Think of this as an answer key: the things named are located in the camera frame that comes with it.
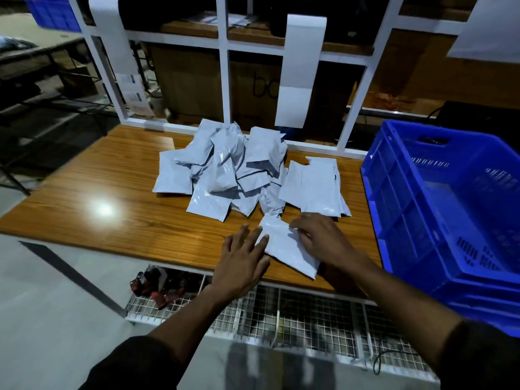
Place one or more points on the person's right hand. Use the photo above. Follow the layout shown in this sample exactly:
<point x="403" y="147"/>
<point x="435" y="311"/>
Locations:
<point x="329" y="239"/>

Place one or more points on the person's left hand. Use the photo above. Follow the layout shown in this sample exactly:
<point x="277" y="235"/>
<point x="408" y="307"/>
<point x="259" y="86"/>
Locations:
<point x="237" y="272"/>

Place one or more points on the person's right fingers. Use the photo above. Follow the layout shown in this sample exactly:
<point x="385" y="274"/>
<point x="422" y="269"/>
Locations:
<point x="304" y="227"/>

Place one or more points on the person's left middle finger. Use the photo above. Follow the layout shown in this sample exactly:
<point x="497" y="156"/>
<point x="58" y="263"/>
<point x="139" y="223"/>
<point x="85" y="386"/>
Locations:
<point x="254" y="238"/>

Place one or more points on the person's left thumb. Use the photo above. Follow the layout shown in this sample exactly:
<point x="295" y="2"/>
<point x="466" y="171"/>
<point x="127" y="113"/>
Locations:
<point x="265" y="265"/>

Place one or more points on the person's left little finger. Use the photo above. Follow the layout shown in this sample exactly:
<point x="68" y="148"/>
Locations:
<point x="227" y="245"/>

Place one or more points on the white plastic mailer packet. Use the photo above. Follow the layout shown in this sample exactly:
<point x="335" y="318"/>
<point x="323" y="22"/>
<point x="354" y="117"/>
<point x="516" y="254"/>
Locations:
<point x="286" y="247"/>

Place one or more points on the person's right forearm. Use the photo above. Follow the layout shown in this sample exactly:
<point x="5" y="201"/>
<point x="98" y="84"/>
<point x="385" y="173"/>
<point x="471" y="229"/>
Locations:
<point x="402" y="304"/>

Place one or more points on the person's left forearm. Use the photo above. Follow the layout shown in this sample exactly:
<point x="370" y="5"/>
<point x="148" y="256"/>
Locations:
<point x="195" y="316"/>

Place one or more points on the pile of white mailer bags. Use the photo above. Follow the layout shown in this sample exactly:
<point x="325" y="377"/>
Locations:
<point x="227" y="174"/>

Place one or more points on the red and black items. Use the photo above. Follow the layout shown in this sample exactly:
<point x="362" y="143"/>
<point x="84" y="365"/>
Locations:
<point x="162" y="285"/>

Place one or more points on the blue plastic crate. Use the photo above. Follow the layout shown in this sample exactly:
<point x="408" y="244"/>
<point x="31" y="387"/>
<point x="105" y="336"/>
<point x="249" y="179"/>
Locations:
<point x="443" y="223"/>

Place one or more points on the black left sleeve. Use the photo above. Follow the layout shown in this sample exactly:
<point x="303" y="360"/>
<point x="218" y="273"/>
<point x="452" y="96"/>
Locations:
<point x="134" y="367"/>

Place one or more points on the black sleeve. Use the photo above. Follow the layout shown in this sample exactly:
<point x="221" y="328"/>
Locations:
<point x="483" y="357"/>
<point x="134" y="367"/>

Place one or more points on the wide white paper strip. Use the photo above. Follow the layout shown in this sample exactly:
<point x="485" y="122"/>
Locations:
<point x="298" y="68"/>

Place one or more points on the brown cardboard box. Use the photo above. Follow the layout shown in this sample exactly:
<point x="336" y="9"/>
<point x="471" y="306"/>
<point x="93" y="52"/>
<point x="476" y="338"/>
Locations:
<point x="187" y="83"/>

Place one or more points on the black right sleeve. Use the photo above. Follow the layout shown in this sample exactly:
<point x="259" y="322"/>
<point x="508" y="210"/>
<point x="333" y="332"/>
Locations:
<point x="483" y="357"/>

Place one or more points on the narrow white label strip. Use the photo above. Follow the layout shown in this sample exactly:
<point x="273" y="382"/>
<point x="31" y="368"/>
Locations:
<point x="118" y="48"/>

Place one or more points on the large white paper sheet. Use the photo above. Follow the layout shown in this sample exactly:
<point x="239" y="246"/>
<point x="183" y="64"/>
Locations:
<point x="489" y="28"/>

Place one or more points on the grey background table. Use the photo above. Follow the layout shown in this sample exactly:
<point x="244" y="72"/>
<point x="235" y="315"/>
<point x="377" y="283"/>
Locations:
<point x="28" y="40"/>

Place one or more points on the small blue plastic bin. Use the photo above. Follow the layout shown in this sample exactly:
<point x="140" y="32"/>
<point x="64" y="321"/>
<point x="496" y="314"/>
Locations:
<point x="53" y="12"/>

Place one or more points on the white metal frame rack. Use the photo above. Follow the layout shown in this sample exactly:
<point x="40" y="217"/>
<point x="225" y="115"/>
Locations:
<point x="222" y="77"/>

